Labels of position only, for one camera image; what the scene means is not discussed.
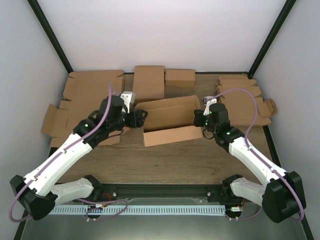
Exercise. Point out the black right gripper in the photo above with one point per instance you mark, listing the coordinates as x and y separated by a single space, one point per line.
197 114

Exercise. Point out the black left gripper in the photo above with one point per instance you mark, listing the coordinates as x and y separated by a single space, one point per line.
137 120

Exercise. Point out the large cardboard box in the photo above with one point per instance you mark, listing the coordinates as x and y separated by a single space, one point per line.
170 120

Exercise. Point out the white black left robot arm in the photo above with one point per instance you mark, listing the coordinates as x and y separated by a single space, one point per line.
38 192

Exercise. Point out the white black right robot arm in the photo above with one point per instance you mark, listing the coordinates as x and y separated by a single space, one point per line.
279 193

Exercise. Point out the tall folded cardboard box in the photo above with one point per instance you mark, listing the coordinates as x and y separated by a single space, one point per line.
148 83

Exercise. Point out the small folded cardboard box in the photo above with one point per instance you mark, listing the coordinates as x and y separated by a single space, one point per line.
180 77

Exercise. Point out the stack of small cardboard blanks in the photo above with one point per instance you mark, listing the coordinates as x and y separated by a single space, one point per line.
236 94

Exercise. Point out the flat cardboard blank back left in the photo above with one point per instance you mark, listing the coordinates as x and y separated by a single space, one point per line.
84 83

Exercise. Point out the flat cardboard blank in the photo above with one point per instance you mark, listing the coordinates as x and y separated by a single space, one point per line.
84 83
60 121

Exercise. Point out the flat cardboard blank front left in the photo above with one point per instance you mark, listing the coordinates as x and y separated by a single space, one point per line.
60 121

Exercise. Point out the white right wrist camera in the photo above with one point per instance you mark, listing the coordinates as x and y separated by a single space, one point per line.
208 101

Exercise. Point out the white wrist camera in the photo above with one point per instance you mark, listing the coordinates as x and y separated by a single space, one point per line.
208 101
128 98

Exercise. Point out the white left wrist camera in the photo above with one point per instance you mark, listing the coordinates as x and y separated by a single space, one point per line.
128 98

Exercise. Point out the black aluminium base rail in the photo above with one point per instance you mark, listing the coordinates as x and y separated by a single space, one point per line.
212 193

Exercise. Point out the light blue slotted cable duct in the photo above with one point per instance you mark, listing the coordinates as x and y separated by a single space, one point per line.
145 210

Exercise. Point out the black right corner frame post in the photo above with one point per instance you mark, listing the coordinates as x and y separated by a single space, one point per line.
275 29

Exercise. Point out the black corner frame post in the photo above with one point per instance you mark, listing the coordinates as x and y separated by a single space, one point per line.
42 19
275 29

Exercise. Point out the black left corner frame post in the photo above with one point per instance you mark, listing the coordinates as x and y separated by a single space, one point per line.
42 19

